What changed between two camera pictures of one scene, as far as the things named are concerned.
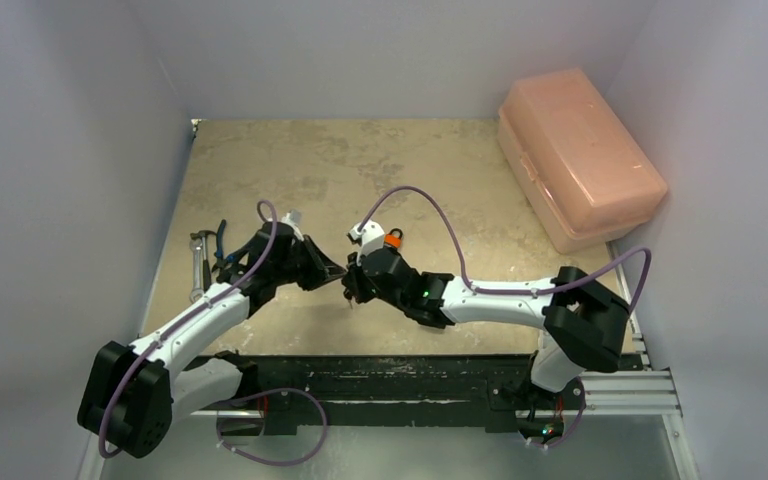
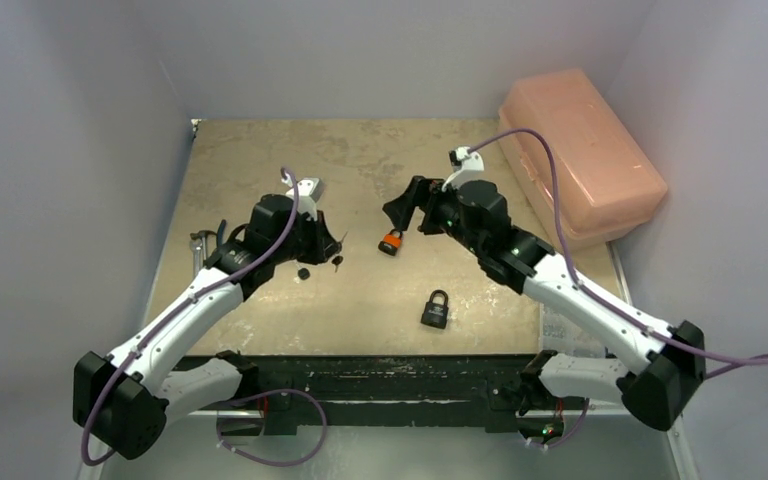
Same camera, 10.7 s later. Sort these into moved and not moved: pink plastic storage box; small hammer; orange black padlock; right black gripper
Moved: right black gripper
Not moved: orange black padlock; small hammer; pink plastic storage box
